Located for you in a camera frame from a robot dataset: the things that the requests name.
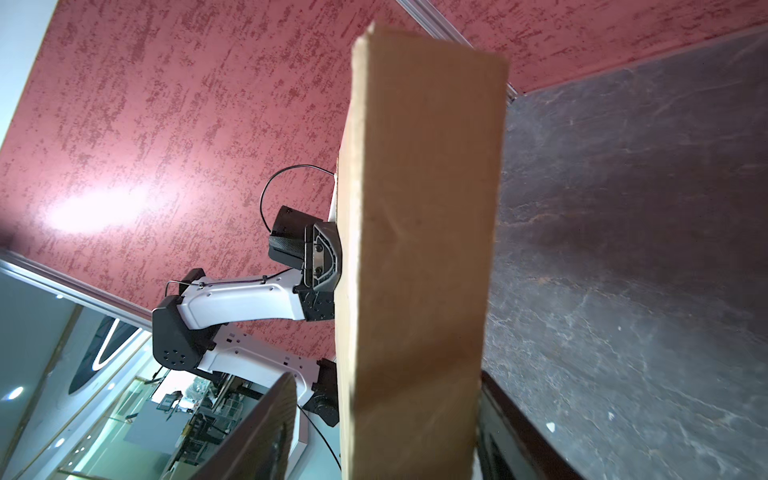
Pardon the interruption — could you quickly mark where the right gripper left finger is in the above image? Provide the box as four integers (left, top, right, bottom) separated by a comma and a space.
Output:
192, 373, 297, 480

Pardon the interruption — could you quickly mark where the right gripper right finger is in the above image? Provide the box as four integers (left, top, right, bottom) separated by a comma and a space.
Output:
476, 371, 582, 480

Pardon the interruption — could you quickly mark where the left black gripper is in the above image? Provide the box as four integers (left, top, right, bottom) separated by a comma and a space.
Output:
303, 222, 342, 293

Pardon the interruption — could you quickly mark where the brown cardboard box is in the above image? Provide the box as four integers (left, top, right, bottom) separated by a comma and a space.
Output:
335, 25, 508, 479

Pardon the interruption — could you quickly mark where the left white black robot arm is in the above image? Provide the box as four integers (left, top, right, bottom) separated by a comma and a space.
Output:
152, 221, 342, 426

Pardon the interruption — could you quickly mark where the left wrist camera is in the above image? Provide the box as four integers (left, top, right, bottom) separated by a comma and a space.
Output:
268, 205, 320, 270

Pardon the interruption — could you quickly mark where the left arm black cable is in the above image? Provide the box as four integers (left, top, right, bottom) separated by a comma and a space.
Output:
259, 163, 337, 234

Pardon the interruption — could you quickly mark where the aluminium front rail frame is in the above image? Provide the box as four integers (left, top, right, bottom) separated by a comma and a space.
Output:
1, 250, 152, 332

